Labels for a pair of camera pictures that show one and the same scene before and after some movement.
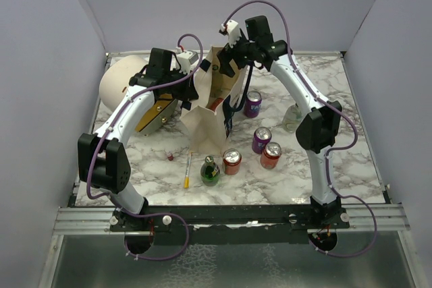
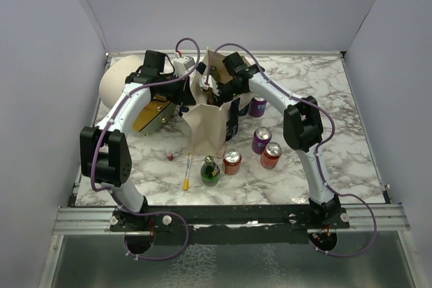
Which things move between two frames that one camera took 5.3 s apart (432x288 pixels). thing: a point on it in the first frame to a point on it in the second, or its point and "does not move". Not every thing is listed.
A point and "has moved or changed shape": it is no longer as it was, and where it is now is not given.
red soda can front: (231, 158) does not move
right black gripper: (226, 54) to (220, 100)
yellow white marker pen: (187, 172) does not move
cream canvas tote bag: (209, 120) has moved or changed shape
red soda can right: (270, 157) does not move
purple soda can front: (262, 136) does not move
